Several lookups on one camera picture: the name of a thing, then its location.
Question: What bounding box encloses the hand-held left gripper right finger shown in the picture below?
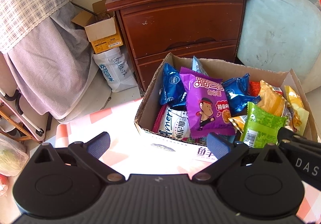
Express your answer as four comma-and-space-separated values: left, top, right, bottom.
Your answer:
192, 132, 289, 184

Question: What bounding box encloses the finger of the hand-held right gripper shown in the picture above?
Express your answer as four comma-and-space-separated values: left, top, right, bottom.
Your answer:
276, 126, 319, 145

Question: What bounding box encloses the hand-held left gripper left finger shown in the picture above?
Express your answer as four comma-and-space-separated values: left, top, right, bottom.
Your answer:
33, 132, 126, 184

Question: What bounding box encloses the small yellow snack sachet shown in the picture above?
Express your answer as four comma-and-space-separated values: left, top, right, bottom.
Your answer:
284, 86, 310, 136

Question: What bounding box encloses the green snack packet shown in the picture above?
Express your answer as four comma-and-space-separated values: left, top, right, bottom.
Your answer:
239, 102, 287, 149

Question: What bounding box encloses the silver gold snack packet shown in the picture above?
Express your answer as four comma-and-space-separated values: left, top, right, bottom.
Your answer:
228, 115, 249, 132

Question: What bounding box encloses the purple snack packet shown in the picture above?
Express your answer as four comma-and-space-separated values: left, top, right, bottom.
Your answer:
179, 67, 236, 139

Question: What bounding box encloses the pink white snack packet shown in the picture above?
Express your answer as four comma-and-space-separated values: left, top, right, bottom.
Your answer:
152, 105, 191, 141

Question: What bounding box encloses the blue foil snack packet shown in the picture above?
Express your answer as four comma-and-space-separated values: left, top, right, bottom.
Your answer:
159, 63, 187, 111
222, 73, 261, 117

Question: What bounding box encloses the orange red snack packet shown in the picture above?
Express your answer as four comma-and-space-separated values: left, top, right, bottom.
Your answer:
249, 81, 261, 97

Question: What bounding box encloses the printed cardboard box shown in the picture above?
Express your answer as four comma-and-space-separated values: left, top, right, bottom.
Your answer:
134, 53, 319, 162

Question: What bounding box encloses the light blue snack packet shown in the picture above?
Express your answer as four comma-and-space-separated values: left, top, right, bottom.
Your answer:
192, 56, 209, 76

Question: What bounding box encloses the grey sofa seat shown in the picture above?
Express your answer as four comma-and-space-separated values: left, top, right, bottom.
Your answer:
296, 59, 321, 94

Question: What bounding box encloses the white woven bag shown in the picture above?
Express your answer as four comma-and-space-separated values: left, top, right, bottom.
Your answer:
92, 47, 139, 93

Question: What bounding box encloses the clear plastic bag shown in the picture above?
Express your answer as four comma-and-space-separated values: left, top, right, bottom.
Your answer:
0, 136, 29, 177

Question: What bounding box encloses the plaid fabric cover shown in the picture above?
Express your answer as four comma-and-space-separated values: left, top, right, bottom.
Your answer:
0, 0, 107, 124

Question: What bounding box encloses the light blue cushion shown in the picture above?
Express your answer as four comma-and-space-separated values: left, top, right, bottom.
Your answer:
237, 0, 321, 74

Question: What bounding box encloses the small open cardboard box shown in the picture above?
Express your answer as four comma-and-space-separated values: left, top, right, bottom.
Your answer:
71, 0, 125, 55

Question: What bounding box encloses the dark wooden nightstand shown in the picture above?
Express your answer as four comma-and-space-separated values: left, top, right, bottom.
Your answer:
105, 0, 253, 92

